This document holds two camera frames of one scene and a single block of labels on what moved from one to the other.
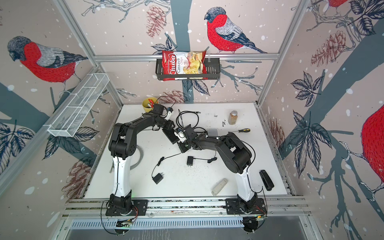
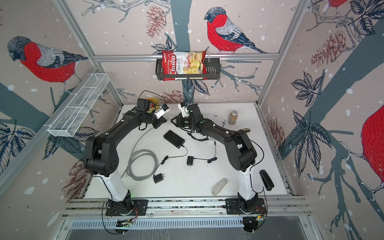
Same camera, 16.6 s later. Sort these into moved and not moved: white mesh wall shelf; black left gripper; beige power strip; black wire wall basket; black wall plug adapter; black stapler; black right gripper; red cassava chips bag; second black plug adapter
Moved: black wall plug adapter; black left gripper; black right gripper
Not moved: beige power strip; white mesh wall shelf; black wire wall basket; black stapler; second black plug adapter; red cassava chips bag
